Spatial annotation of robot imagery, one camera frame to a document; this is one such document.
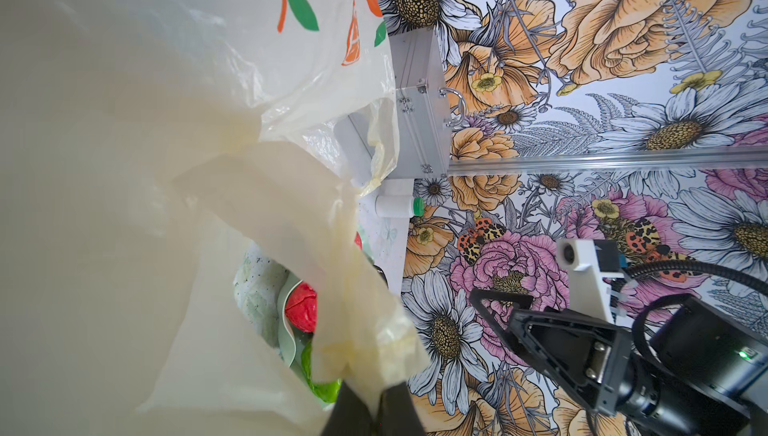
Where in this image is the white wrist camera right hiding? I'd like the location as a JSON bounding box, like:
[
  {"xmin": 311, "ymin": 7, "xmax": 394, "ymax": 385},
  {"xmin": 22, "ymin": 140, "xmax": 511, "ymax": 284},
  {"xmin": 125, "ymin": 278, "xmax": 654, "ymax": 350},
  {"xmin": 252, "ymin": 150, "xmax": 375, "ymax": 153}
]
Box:
[{"xmin": 556, "ymin": 238, "xmax": 624, "ymax": 324}]

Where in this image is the light green wavy plate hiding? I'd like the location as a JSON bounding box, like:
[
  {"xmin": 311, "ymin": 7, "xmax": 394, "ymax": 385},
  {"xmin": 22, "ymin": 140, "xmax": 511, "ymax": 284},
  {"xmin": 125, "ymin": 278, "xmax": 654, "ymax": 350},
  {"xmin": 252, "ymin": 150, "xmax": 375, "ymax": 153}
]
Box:
[{"xmin": 277, "ymin": 273, "xmax": 311, "ymax": 373}]

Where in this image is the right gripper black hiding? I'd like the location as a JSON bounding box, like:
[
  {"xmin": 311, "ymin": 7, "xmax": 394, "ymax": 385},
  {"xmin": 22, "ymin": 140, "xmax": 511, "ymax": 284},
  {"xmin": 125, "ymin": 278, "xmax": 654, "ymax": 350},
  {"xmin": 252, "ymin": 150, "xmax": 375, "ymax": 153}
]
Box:
[{"xmin": 377, "ymin": 288, "xmax": 632, "ymax": 436}]

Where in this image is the cream translucent plastic bag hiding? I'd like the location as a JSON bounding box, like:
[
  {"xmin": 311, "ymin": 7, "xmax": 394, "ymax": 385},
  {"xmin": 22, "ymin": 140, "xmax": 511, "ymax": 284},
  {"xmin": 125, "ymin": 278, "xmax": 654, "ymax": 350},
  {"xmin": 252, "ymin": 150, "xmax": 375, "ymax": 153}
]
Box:
[{"xmin": 1, "ymin": 0, "xmax": 429, "ymax": 435}]

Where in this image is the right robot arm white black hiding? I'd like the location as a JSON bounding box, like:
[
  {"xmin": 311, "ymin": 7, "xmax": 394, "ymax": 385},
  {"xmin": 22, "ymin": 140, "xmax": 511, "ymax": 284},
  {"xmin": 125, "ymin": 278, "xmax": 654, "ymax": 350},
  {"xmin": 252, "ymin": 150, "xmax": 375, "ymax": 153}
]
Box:
[{"xmin": 402, "ymin": 280, "xmax": 767, "ymax": 435}]

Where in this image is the silver aluminium case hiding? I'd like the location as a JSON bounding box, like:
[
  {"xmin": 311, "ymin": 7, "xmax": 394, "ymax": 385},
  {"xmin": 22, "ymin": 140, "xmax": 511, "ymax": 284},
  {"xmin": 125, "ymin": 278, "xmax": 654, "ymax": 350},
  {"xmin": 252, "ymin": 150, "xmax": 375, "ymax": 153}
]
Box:
[{"xmin": 390, "ymin": 28, "xmax": 467, "ymax": 179}]

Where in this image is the red strawberry fruit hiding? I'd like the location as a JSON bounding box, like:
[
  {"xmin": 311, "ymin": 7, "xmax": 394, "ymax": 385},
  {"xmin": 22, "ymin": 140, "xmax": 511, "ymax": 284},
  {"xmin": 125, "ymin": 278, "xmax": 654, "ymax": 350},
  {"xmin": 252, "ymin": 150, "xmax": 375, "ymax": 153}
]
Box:
[{"xmin": 284, "ymin": 282, "xmax": 317, "ymax": 333}]

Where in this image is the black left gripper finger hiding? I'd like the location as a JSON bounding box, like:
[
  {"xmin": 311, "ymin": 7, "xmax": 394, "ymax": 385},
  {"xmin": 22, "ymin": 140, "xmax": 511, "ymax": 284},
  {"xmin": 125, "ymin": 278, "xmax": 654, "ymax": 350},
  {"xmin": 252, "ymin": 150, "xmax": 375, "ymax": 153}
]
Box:
[{"xmin": 320, "ymin": 383, "xmax": 375, "ymax": 436}]

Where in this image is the white bottle green cap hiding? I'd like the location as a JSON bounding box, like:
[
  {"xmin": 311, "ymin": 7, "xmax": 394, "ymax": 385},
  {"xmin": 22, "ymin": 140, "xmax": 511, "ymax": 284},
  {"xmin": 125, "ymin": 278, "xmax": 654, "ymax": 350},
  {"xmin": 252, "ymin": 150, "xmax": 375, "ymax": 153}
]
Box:
[{"xmin": 375, "ymin": 195, "xmax": 425, "ymax": 219}]

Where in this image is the aluminium corner post right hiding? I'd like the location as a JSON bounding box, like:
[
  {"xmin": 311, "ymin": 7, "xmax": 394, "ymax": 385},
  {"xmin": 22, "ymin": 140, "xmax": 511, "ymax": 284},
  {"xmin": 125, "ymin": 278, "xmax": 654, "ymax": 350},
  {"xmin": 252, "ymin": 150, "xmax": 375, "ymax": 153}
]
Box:
[{"xmin": 447, "ymin": 145, "xmax": 767, "ymax": 177}]

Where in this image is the black corrugated cable right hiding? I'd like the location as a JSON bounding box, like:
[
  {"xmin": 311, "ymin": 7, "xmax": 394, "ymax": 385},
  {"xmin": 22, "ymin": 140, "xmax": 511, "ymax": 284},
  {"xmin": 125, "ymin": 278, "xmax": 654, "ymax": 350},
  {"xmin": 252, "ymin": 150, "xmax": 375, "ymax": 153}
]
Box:
[{"xmin": 623, "ymin": 258, "xmax": 768, "ymax": 299}]

